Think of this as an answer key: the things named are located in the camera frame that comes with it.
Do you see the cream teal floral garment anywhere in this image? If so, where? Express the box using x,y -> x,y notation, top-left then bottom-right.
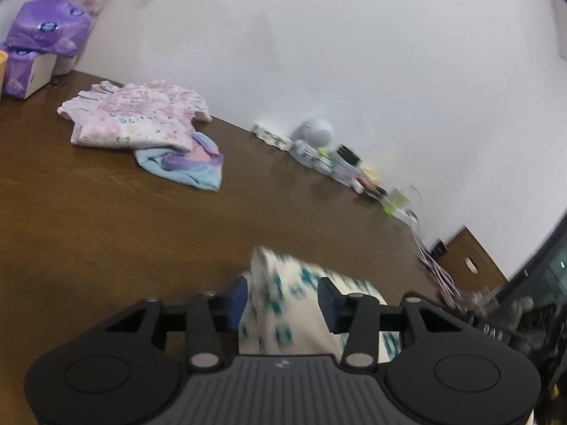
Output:
238,246 -> 385,359

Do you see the brown cardboard box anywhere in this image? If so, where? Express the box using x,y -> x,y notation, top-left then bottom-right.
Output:
432,226 -> 507,298

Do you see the green transparent bottle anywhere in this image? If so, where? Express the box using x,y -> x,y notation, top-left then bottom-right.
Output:
382,188 -> 409,215

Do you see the grey tin box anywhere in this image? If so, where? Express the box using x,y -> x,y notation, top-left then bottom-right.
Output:
330,154 -> 362,186

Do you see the blue purple folded garment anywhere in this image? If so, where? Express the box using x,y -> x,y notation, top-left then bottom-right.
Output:
134,131 -> 224,192

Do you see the black charger block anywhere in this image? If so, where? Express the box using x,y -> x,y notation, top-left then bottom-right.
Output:
336,145 -> 360,167

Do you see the white astronaut figurine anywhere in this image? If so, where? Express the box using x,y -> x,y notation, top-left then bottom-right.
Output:
290,118 -> 335,160

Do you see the white power strip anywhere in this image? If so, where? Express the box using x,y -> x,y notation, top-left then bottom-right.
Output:
252,124 -> 293,153

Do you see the pink floral folded garment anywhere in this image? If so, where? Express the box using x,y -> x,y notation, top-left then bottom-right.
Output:
58,81 -> 212,152

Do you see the lower purple tissue box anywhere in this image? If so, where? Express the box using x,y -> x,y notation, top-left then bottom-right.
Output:
1,44 -> 57,100

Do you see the upper purple tissue pack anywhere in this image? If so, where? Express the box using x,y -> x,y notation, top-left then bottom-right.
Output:
5,0 -> 94,58

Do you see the yellow ceramic mug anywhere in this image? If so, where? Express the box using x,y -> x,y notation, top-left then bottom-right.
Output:
0,50 -> 9,94

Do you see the white cable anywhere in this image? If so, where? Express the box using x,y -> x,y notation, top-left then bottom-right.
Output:
398,185 -> 471,311

